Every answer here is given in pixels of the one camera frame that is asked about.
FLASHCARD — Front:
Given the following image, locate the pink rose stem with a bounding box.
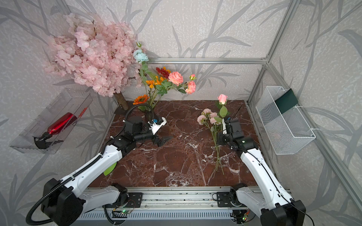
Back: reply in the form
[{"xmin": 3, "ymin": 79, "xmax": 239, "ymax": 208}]
[{"xmin": 214, "ymin": 94, "xmax": 228, "ymax": 123}]

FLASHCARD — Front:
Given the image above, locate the pink carnation stem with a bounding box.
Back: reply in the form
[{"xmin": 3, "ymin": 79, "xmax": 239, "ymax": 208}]
[
  {"xmin": 197, "ymin": 108, "xmax": 222, "ymax": 171},
  {"xmin": 208, "ymin": 113, "xmax": 224, "ymax": 179}
]

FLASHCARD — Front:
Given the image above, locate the clear plastic wall bin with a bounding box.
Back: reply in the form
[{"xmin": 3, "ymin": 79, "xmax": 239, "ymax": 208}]
[{"xmin": 9, "ymin": 89, "xmax": 93, "ymax": 154}]

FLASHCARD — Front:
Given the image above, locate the pink cherry blossom tree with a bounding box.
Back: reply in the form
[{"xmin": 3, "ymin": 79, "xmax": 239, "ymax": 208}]
[{"xmin": 44, "ymin": 14, "xmax": 136, "ymax": 98}]

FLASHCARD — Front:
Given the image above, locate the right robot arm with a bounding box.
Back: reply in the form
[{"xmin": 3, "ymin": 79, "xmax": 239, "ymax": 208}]
[{"xmin": 218, "ymin": 118, "xmax": 308, "ymax": 226}]

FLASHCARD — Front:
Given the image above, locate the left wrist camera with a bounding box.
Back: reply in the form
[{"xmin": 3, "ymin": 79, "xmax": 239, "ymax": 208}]
[{"xmin": 149, "ymin": 117, "xmax": 167, "ymax": 135}]

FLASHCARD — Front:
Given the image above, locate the dark green card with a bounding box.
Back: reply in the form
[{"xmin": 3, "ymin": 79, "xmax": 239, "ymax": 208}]
[{"xmin": 275, "ymin": 89, "xmax": 298, "ymax": 114}]

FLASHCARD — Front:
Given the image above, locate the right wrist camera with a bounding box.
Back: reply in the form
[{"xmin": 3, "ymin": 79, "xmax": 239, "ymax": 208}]
[{"xmin": 222, "ymin": 119, "xmax": 227, "ymax": 135}]

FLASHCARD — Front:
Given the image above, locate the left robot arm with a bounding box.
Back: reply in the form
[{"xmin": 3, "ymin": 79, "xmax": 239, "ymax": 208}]
[{"xmin": 25, "ymin": 117, "xmax": 171, "ymax": 226}]

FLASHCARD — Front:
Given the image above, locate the red spray bottle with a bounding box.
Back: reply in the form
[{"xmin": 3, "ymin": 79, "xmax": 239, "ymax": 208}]
[{"xmin": 34, "ymin": 112, "xmax": 78, "ymax": 149}]

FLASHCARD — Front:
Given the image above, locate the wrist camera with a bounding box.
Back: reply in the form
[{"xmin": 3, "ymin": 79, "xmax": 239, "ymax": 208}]
[
  {"xmin": 222, "ymin": 119, "xmax": 227, "ymax": 135},
  {"xmin": 149, "ymin": 117, "xmax": 167, "ymax": 135}
]

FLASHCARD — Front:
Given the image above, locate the mixed flower bouquet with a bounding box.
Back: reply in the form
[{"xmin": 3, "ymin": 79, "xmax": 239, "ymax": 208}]
[{"xmin": 133, "ymin": 42, "xmax": 196, "ymax": 112}]

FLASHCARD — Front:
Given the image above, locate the white wire mesh basket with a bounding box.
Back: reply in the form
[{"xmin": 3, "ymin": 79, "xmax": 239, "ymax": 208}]
[{"xmin": 256, "ymin": 86, "xmax": 316, "ymax": 155}]

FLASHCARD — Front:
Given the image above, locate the dark glass vase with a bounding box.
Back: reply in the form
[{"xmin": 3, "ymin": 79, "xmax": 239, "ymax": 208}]
[{"xmin": 144, "ymin": 109, "xmax": 156, "ymax": 123}]

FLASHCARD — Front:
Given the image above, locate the green yellow spatula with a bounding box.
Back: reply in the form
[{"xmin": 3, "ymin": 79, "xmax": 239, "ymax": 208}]
[{"xmin": 103, "ymin": 163, "xmax": 117, "ymax": 176}]

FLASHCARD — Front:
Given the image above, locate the aluminium mounting rail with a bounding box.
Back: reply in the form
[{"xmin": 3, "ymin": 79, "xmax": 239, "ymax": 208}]
[{"xmin": 58, "ymin": 186, "xmax": 298, "ymax": 211}]

